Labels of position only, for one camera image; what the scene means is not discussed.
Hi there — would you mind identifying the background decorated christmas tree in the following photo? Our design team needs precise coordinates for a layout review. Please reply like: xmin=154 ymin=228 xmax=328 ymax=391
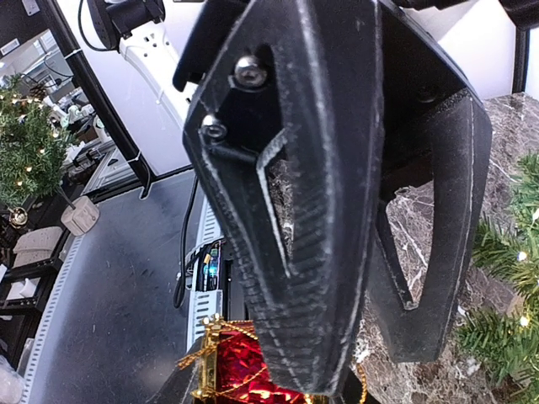
xmin=1 ymin=75 xmax=75 ymax=208

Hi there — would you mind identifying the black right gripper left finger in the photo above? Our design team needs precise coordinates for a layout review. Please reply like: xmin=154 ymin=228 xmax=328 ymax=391
xmin=173 ymin=1 xmax=383 ymax=396

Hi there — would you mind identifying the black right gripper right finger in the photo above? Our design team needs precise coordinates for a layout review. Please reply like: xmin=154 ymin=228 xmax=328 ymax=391
xmin=366 ymin=0 xmax=494 ymax=364

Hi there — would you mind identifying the small green christmas tree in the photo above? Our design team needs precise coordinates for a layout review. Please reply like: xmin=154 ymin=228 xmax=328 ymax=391
xmin=456 ymin=152 xmax=538 ymax=403

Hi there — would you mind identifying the red gold drum ornament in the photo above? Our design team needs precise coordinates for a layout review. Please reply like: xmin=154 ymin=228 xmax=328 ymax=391
xmin=175 ymin=313 xmax=371 ymax=404

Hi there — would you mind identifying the white perforated cable tray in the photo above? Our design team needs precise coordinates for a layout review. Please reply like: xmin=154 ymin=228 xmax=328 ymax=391
xmin=17 ymin=147 xmax=136 ymax=404

